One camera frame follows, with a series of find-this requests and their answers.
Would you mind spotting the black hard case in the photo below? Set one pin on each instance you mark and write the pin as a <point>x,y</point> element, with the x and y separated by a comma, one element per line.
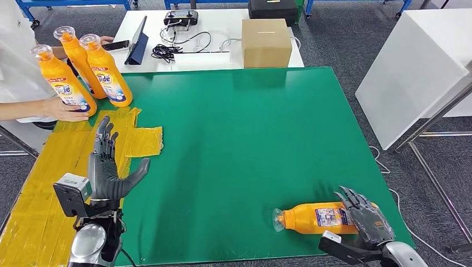
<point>273,11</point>

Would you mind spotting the person's left forearm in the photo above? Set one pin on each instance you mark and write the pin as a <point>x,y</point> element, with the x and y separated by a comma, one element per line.
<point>58,52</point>

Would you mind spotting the white table steel legs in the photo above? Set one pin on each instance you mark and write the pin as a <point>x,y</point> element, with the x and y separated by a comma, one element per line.
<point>18,134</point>
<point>416,66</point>

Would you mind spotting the white desk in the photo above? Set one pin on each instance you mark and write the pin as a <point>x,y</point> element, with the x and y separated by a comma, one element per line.
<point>221,22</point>

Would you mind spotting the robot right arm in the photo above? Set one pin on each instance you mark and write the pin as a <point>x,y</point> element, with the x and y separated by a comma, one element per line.
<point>405,256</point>

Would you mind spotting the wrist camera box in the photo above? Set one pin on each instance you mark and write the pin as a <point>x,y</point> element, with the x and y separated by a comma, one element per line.
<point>339,250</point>
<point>72,193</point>

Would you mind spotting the tablet with blue cover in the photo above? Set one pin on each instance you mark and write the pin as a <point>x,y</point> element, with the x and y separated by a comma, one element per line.
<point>139,48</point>

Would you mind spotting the person's left hand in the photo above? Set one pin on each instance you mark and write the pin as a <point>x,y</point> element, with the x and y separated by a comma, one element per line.
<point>107,39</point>

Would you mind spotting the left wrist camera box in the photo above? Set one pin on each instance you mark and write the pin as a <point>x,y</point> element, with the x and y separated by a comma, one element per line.
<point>72,193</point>

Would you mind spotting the green plastic crate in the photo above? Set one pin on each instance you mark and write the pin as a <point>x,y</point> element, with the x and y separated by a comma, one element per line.
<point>301,11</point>

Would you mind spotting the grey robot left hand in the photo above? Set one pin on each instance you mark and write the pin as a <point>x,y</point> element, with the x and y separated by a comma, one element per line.
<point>105,177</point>

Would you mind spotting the yellow tape patch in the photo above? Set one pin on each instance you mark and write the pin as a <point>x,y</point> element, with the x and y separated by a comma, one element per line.
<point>29,221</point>

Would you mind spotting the black stool seat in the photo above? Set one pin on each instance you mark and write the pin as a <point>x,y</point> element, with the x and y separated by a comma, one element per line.
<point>44,125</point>

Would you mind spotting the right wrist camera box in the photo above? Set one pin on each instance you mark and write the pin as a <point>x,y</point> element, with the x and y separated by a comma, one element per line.
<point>339,250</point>

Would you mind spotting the orange detergent bottle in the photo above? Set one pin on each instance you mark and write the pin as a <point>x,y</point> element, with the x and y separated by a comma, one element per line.
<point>306,219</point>
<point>79,59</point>
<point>110,84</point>
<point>62,84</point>

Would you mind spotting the person's right forearm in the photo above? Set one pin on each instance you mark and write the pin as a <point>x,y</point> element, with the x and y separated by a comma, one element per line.
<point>22,110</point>

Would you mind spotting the blue shelf cart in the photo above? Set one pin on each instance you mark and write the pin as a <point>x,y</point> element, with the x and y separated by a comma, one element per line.
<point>55,2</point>
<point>332,2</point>
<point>221,3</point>

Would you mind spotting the black remote controller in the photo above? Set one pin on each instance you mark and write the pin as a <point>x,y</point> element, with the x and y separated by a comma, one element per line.
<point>180,17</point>

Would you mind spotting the person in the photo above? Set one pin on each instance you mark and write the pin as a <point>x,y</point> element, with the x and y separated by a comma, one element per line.
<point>18,73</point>

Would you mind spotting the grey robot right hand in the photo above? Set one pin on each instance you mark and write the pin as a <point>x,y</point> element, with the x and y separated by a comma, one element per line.
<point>368,225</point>

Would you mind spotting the brown cardboard box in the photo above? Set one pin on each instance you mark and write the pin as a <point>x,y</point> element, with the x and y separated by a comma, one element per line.
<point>267,44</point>

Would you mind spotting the black smartphone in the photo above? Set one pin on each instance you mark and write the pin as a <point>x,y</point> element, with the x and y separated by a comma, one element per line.
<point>116,45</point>

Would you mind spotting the person's right hand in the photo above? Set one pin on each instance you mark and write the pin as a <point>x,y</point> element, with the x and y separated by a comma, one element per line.
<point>62,112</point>

